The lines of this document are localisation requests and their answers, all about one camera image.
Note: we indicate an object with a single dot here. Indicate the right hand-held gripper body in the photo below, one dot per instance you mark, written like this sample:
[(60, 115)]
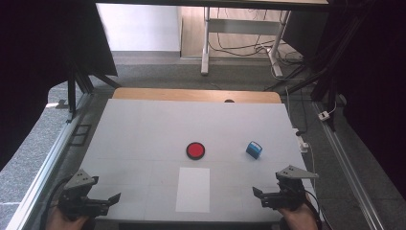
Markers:
[(291, 193)]

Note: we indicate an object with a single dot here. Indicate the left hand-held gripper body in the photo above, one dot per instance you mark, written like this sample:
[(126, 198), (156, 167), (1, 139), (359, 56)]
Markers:
[(76, 198)]

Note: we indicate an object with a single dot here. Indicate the round red ink pad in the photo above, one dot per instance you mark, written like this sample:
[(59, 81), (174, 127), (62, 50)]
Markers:
[(195, 150)]

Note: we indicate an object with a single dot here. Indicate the person's right hand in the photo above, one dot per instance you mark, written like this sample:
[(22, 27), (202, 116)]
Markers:
[(297, 218)]

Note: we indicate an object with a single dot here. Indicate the person's left hand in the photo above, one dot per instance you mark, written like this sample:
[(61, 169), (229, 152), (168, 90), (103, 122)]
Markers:
[(62, 222)]

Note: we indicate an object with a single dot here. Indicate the white power strip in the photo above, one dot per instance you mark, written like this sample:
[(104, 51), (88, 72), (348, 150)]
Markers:
[(301, 142)]

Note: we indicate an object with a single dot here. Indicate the white paper sheet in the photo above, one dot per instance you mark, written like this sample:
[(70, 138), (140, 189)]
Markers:
[(193, 190)]

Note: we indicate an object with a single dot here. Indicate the small white adapter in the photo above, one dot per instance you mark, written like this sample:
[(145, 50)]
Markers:
[(324, 115)]

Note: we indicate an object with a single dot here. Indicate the light grey table mat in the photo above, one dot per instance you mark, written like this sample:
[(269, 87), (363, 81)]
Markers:
[(159, 127)]

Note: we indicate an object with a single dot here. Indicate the dark table grommet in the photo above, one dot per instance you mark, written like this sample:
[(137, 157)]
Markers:
[(229, 101)]

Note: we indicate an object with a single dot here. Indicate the black metal stand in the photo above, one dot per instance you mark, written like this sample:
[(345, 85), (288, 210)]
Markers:
[(78, 83)]

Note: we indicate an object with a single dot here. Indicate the wooden table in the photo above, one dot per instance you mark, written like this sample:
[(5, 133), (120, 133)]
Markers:
[(191, 95)]

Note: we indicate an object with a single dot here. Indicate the black curtain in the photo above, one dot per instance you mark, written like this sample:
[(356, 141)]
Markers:
[(376, 80), (38, 48)]

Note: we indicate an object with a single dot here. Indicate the aluminium floor rail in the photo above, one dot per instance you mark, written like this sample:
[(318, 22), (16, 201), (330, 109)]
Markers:
[(48, 166), (348, 172)]

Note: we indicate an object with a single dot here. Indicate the white desk frame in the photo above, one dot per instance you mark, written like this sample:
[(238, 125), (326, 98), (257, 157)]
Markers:
[(242, 27)]

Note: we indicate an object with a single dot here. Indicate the white wall panel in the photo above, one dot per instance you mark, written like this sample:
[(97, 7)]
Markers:
[(140, 27)]

